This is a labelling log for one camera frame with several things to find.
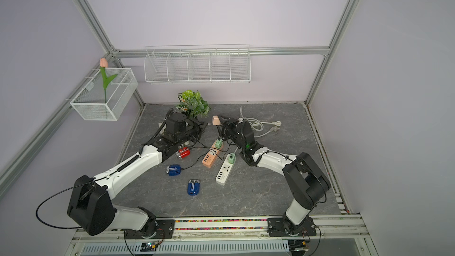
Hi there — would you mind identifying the green charger adapter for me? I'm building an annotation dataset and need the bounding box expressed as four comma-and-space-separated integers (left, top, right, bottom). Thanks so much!
213, 139, 223, 150
227, 153, 236, 164

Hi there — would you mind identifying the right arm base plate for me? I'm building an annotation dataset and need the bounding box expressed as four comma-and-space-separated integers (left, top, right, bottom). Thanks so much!
267, 217, 317, 237

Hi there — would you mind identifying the white mesh wall basket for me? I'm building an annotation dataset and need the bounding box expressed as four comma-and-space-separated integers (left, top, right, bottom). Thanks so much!
70, 67, 138, 121

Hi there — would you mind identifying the white vented cable duct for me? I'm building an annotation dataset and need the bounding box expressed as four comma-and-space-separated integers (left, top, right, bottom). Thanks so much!
79, 240, 291, 256

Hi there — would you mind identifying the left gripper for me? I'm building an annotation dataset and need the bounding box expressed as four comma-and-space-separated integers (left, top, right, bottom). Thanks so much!
177, 117, 207, 146

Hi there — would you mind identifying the potted green plant black vase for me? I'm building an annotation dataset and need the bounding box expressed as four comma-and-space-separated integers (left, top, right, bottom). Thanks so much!
175, 90, 211, 118

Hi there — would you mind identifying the orange power strip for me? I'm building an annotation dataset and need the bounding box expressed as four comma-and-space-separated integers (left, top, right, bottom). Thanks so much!
202, 145, 223, 168

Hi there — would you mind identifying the white power strip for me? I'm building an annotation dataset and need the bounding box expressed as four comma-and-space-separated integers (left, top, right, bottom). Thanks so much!
216, 154, 234, 186

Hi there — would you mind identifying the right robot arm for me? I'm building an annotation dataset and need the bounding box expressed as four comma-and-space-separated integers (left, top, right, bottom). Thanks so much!
217, 115, 331, 235

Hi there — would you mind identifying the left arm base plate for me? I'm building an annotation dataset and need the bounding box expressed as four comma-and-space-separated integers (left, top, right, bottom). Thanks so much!
124, 219, 175, 240

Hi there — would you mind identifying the artificial pink tulip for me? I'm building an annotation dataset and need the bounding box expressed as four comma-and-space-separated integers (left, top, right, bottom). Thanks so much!
100, 58, 117, 103

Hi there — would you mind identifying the pink charger adapter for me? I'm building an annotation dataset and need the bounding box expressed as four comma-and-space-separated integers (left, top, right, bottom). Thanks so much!
212, 116, 221, 126

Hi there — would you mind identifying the red electric shaver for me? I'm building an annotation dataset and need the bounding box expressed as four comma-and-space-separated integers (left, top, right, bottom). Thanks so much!
176, 147, 190, 158

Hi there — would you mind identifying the blue electric shaver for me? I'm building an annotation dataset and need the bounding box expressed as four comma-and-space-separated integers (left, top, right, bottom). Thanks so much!
187, 180, 200, 196
166, 164, 181, 176

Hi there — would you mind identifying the white wire wall shelf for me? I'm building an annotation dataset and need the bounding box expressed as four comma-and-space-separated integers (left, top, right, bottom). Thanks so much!
144, 45, 251, 84

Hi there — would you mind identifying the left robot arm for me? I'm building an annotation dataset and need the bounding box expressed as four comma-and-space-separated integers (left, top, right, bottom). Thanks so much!
67, 109, 207, 238

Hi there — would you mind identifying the green charger adapter top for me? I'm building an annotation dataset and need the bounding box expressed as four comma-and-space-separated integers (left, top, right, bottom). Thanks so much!
213, 139, 223, 150

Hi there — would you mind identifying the coiled white power cord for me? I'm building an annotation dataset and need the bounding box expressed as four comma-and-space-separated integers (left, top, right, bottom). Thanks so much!
239, 105, 282, 139

